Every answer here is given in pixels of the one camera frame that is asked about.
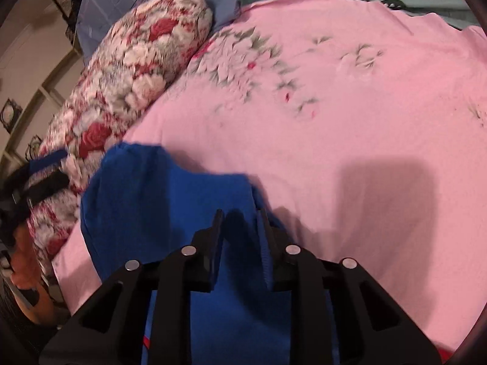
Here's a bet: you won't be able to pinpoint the pink floral bed sheet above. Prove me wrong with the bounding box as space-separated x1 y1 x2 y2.
51 0 487 354

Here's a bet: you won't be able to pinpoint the person's left hand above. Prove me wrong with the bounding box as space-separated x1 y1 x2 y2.
11 223 69 326

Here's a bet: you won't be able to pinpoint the red white floral quilt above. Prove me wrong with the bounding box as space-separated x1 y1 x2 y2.
27 0 212 261

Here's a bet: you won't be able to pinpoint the blue pants with red trim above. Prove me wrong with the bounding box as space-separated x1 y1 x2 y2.
81 143 291 364

